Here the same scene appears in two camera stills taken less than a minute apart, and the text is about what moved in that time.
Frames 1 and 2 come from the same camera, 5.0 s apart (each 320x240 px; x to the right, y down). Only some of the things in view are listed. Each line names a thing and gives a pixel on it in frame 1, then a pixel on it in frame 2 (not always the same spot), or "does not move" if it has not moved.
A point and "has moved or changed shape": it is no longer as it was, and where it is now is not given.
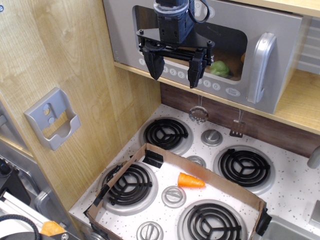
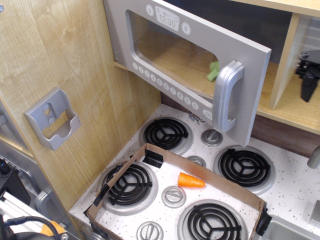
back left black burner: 165,134 does not move
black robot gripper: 176,38 → 308,68
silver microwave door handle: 261,53 → 222,79
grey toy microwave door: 253,48 has moved or changed shape
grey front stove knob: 150,230 does not move
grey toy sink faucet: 314,161 does not move
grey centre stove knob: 173,197 does not move
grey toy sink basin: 283,228 does not move
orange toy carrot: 185,180 does not move
